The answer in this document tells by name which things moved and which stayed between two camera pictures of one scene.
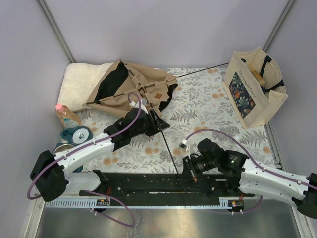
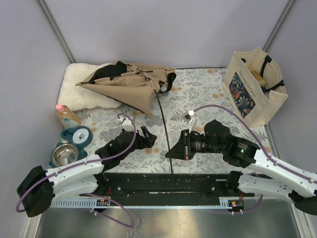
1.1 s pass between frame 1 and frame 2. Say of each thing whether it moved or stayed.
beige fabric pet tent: moved
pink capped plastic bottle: stayed
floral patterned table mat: stayed
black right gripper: moved
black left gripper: moved
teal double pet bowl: stayed
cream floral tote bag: stayed
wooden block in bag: stayed
